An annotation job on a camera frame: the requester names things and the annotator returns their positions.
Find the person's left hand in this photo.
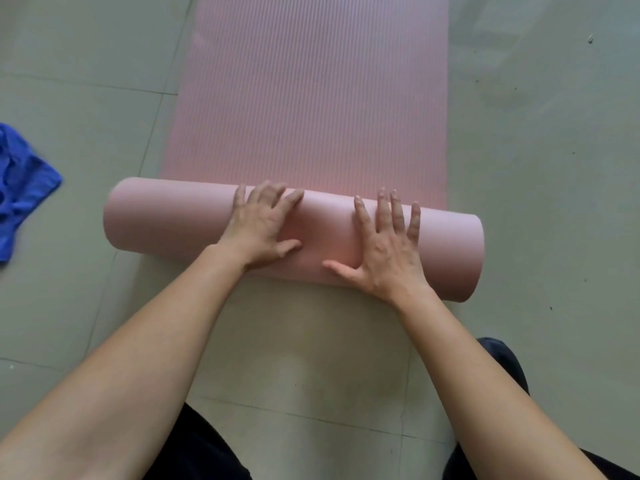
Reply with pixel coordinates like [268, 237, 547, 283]
[217, 180, 306, 271]

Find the person's right hand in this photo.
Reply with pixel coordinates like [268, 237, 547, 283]
[322, 188, 433, 305]

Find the pink yoga mat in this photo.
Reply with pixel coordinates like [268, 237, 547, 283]
[102, 0, 486, 304]

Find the person's left forearm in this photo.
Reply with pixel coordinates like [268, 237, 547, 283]
[0, 244, 249, 480]

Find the person's right forearm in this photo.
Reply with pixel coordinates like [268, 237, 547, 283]
[395, 287, 609, 480]

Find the person's black right shoe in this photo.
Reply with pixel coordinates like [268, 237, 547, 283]
[477, 337, 531, 395]

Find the blue cloth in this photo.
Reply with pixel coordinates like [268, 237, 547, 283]
[0, 123, 64, 263]

